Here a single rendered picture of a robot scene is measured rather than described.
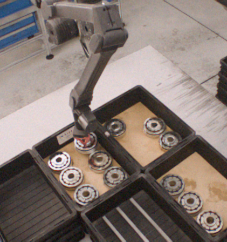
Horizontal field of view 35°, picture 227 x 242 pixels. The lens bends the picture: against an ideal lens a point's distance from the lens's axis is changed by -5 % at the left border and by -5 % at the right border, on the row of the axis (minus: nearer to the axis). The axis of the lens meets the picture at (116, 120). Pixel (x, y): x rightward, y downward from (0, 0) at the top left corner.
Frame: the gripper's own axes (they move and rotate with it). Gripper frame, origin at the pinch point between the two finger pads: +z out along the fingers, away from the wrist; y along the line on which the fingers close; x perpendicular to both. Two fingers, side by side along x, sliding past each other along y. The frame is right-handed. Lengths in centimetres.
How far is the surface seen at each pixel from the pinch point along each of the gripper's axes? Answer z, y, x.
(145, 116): 7.6, 21.7, -23.1
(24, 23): 47, 155, 98
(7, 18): 34, 143, 105
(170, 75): 21, 66, -33
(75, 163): 7.3, -8.4, 3.8
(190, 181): 6.9, -13.0, -46.1
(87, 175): 7.2, -14.2, -2.8
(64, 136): 1.4, 1.4, 10.0
